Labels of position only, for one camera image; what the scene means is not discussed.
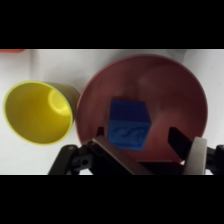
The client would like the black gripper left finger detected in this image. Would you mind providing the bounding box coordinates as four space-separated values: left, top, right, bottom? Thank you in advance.
82 126 158 176

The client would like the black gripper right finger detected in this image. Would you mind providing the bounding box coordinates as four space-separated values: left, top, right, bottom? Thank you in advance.
167 126 209 176

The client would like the orange cup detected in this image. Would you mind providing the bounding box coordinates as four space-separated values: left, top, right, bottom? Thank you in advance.
0 49 26 55

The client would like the blue cube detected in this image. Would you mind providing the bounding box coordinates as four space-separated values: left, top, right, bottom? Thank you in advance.
106 96 153 152

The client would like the yellow cup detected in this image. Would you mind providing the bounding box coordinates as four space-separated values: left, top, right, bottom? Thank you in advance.
2 80 81 147

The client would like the pink bowl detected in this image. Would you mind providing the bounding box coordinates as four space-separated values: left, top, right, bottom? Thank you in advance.
75 54 209 165

